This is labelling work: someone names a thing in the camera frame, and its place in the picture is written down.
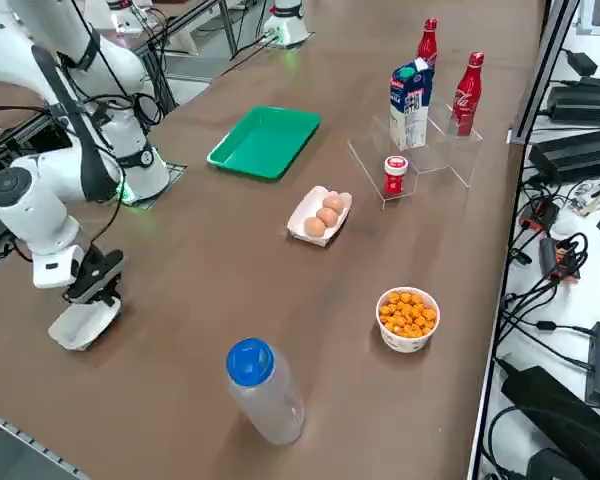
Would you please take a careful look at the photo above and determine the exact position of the white egg box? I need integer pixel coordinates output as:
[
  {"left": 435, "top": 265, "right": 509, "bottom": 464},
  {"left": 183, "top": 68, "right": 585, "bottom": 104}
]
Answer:
[{"left": 286, "top": 185, "right": 354, "bottom": 248}]

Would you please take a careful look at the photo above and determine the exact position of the clear acrylic step shelf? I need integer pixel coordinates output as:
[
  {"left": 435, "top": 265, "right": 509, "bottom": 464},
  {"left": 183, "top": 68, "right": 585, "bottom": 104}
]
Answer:
[{"left": 347, "top": 102, "right": 485, "bottom": 209}]

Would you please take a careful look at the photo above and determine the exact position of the small black adapter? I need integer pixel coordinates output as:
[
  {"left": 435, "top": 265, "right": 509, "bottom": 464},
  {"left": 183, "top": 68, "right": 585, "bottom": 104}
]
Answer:
[{"left": 564, "top": 49, "right": 599, "bottom": 77}]

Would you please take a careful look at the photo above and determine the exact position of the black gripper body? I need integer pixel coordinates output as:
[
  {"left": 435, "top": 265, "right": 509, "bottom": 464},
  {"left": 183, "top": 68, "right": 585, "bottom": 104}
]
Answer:
[{"left": 62, "top": 247, "right": 127, "bottom": 306}]

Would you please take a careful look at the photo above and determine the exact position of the red cola bottle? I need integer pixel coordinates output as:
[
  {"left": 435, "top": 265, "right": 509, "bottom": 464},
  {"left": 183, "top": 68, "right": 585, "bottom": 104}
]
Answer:
[
  {"left": 450, "top": 51, "right": 486, "bottom": 138},
  {"left": 416, "top": 18, "right": 440, "bottom": 69}
]

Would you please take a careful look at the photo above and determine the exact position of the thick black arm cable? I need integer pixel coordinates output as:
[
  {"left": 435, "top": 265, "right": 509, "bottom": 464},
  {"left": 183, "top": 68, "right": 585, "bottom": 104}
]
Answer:
[{"left": 31, "top": 44, "right": 124, "bottom": 204}]

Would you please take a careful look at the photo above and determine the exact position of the black power brick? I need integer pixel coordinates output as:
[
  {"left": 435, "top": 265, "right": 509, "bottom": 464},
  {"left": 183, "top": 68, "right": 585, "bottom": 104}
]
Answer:
[
  {"left": 547, "top": 84, "right": 600, "bottom": 126},
  {"left": 528, "top": 127, "right": 600, "bottom": 184}
]

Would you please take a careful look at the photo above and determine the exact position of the aluminium table edge rail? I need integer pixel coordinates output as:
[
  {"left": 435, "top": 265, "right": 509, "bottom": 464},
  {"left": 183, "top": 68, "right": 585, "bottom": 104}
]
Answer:
[{"left": 0, "top": 403, "right": 87, "bottom": 480}]

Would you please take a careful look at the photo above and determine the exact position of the small red-lidded jar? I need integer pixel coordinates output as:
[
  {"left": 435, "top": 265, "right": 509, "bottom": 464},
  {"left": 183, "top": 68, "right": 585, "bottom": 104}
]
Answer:
[{"left": 383, "top": 155, "right": 410, "bottom": 197}]

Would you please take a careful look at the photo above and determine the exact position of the orange black electronic device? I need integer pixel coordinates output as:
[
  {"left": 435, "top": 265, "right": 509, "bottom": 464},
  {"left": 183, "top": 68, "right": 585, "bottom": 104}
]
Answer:
[
  {"left": 538, "top": 236, "right": 582, "bottom": 282},
  {"left": 517, "top": 198, "right": 562, "bottom": 232}
]

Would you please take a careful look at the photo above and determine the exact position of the clear bottle with blue lid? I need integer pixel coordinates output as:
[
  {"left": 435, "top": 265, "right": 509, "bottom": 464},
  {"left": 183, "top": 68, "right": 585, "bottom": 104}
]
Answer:
[{"left": 225, "top": 337, "right": 307, "bottom": 447}]

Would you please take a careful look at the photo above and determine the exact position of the white cup of orange snacks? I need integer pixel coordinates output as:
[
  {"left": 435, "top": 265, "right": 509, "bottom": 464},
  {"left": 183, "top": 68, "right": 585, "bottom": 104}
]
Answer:
[{"left": 375, "top": 286, "right": 441, "bottom": 354}]

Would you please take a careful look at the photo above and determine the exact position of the green plastic tray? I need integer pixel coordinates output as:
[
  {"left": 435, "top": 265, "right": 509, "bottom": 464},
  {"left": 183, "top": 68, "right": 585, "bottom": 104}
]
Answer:
[{"left": 206, "top": 104, "right": 323, "bottom": 182}]

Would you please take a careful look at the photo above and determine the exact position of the aluminium frame profile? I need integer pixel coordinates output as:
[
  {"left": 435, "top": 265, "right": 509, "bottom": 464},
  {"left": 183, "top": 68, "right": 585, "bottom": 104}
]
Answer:
[{"left": 508, "top": 0, "right": 581, "bottom": 147}]

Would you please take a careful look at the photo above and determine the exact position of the large black case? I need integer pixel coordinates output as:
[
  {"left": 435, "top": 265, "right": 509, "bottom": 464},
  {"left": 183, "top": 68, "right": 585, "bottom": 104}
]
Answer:
[{"left": 499, "top": 366, "right": 600, "bottom": 480}]

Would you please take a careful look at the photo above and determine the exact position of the blue white milk carton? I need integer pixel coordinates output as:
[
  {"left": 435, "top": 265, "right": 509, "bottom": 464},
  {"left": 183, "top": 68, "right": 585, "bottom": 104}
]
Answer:
[{"left": 389, "top": 57, "right": 436, "bottom": 152}]

